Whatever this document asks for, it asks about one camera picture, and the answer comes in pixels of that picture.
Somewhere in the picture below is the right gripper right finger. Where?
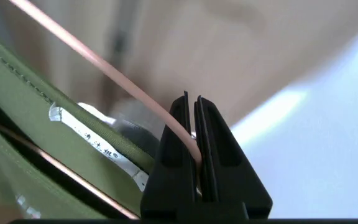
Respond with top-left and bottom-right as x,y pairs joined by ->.
193,95 -> 273,218

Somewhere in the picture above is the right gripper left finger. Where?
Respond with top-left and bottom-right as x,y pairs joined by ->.
140,90 -> 198,220

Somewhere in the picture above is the pink clothes hanger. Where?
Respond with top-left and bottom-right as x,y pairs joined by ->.
0,0 -> 203,220

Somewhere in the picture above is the green garment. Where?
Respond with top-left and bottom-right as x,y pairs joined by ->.
0,23 -> 155,220

